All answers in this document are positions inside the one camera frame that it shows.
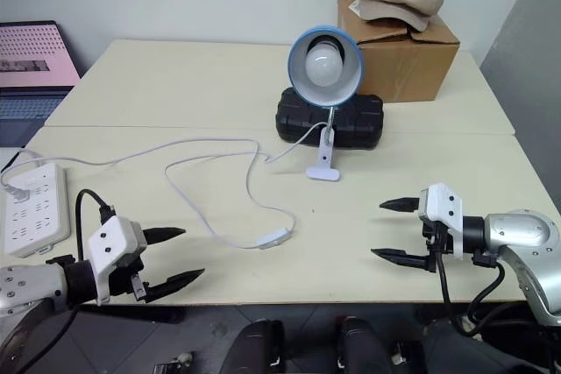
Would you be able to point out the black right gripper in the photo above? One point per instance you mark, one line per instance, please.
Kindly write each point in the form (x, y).
(438, 238)

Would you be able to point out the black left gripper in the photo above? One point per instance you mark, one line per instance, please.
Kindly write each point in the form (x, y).
(122, 280)

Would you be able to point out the blue clip desk lamp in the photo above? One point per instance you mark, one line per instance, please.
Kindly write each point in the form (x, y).
(302, 80)

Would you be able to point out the black plastic case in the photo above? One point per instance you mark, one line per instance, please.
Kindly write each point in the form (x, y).
(350, 124)

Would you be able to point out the dark rounded shape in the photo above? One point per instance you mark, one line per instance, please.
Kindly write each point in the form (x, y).
(258, 347)
(361, 345)

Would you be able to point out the white power strip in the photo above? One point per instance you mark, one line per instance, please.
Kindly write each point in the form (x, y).
(41, 216)

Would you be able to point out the white power plug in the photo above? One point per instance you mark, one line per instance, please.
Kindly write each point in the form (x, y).
(19, 193)

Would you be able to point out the brown cardboard box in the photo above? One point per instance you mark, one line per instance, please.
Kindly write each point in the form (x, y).
(403, 67)

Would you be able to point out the white light bulb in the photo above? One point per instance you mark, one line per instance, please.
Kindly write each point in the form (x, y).
(323, 65)

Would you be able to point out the open laptop with pink screen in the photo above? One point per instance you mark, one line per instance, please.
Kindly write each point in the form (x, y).
(30, 67)

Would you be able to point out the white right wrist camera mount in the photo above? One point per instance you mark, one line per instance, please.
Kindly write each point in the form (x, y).
(442, 205)

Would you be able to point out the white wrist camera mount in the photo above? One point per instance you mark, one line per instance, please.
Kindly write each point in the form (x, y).
(111, 240)
(442, 205)

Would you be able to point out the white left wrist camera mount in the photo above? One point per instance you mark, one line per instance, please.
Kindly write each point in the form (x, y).
(111, 240)

